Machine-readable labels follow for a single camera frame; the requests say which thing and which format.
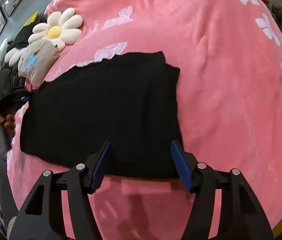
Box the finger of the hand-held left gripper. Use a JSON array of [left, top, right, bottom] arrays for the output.
[[18, 88, 42, 99]]

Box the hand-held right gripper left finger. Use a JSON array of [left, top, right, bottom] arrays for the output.
[[9, 140, 113, 240]]

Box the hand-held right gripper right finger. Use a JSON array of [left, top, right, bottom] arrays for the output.
[[170, 139, 274, 240]]

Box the black long-sleeved sweater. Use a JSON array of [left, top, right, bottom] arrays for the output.
[[19, 51, 184, 179]]

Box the black puffer jacket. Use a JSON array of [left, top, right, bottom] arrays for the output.
[[0, 62, 27, 98]]

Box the grey face pillow blue nose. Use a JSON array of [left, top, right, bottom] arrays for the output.
[[18, 40, 61, 88]]

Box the cream daisy flower pillow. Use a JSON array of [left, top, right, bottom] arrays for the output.
[[4, 47, 30, 67]]

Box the white plush animal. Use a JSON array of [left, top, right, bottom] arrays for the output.
[[0, 38, 9, 69]]

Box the dark cloth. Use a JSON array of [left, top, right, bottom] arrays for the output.
[[13, 25, 46, 46]]

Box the large daisy flower pillow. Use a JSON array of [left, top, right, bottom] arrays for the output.
[[28, 7, 84, 52]]

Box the yellow cushion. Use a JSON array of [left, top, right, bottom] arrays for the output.
[[23, 11, 39, 27]]

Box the pink blanket with white bows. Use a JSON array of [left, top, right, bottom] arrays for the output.
[[6, 0, 282, 240]]

